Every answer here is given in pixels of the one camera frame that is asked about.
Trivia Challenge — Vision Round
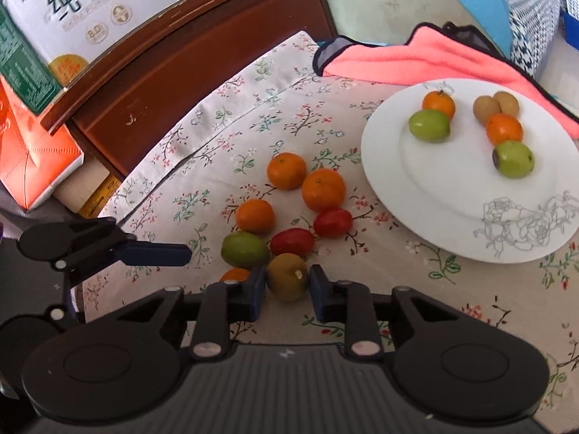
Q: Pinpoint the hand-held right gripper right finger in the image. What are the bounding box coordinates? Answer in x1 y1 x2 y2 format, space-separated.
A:
310 264 466 362

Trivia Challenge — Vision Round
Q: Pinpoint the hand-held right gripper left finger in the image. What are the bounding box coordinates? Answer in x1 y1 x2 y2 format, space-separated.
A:
115 266 267 362

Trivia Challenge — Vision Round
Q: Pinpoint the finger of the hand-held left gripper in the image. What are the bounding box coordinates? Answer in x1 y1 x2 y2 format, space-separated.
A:
17 217 191 283

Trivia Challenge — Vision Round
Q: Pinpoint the brown kiwi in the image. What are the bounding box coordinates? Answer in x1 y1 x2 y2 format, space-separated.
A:
473 95 502 125
493 91 520 118
266 253 310 303

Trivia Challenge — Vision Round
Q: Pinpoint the green jujube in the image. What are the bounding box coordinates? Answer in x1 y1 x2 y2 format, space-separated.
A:
493 140 535 179
221 231 271 269
408 109 452 144

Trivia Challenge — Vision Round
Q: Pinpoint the red cherry tomato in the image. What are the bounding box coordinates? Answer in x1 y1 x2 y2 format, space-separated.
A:
270 228 316 258
313 208 354 239

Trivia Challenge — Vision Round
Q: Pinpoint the white plate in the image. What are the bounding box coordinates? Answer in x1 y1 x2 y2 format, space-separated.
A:
360 78 579 264

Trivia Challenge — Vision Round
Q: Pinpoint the grey cloth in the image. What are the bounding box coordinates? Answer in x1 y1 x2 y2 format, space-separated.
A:
0 185 30 238

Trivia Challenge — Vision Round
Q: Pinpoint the yellow cardboard box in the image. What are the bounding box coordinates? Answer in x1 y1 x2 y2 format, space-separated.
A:
52 160 123 220

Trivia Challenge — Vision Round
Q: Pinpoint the floral tablecloth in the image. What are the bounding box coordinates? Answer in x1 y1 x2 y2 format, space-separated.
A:
81 31 579 421

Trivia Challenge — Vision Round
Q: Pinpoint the orange box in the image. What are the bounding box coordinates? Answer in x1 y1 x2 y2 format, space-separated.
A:
0 75 84 211

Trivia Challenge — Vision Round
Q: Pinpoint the brown wooden cabinet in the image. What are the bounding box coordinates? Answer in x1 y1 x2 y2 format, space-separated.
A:
38 0 338 182

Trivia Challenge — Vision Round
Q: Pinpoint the green box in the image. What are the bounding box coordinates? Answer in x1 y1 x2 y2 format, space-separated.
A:
0 0 64 116

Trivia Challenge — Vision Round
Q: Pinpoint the white milk carton box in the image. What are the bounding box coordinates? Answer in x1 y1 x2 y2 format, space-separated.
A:
2 0 245 86

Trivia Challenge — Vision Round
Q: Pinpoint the pink towel with black trim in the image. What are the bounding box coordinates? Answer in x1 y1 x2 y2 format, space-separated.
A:
313 22 579 141

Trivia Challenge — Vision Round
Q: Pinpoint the black white patterned cloth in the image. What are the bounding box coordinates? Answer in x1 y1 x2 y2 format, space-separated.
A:
504 0 564 75

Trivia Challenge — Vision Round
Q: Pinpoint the blue plastic bin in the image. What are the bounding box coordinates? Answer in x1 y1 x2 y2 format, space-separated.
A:
561 7 579 50

